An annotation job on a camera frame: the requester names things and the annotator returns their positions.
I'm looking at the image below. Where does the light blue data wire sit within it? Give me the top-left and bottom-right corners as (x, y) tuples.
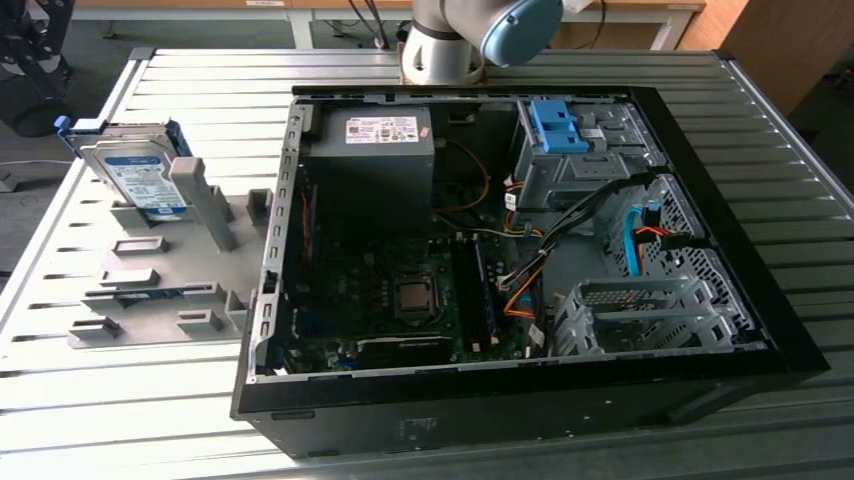
(623, 202), (663, 279)

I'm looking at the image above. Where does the red power wire black plug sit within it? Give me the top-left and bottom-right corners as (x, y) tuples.
(632, 225), (697, 251)

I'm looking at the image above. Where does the hard disk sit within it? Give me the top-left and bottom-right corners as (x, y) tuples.
(52, 115), (196, 222)

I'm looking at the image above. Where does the metal disk bay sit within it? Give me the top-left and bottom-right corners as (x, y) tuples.
(550, 274), (766, 359)

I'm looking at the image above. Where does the silver CPU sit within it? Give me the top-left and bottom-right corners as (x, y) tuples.
(398, 278), (435, 310)

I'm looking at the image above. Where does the black RAM slot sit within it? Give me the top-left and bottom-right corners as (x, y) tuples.
(450, 233), (483, 352)

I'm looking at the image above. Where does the blue RAM stick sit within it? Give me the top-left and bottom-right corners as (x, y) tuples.
(471, 234), (502, 347)

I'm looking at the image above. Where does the grey Dell power supply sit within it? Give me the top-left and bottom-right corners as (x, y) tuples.
(307, 104), (439, 232)

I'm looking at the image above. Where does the CPU socket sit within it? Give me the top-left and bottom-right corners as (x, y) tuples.
(390, 269), (443, 325)

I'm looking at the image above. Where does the green motherboard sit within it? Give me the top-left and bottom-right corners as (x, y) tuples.
(286, 234), (535, 374)

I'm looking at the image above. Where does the black graphics card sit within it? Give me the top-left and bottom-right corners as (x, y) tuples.
(355, 333), (456, 367)

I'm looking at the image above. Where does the grey metal drive cage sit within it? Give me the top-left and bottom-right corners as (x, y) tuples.
(512, 99), (669, 212)

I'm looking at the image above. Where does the blue plastic drive latch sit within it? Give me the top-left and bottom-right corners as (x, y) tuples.
(530, 99), (595, 155)

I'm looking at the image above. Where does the black open PC case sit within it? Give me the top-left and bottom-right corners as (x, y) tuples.
(229, 84), (833, 459)

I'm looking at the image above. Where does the grey parts rack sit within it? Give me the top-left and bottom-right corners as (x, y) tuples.
(65, 154), (276, 350)

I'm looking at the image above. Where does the white-legged wooden desk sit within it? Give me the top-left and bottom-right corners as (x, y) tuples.
(310, 0), (709, 51)
(69, 0), (315, 50)

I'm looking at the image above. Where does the thin orange wire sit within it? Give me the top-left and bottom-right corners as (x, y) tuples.
(432, 139), (492, 216)

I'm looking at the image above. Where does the orange wire bundle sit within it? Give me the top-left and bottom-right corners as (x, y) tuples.
(503, 277), (539, 321)

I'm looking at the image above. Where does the black cable bundle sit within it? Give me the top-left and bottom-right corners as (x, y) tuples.
(499, 172), (669, 292)

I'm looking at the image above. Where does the white floor cable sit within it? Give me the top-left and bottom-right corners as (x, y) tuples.
(0, 157), (73, 169)

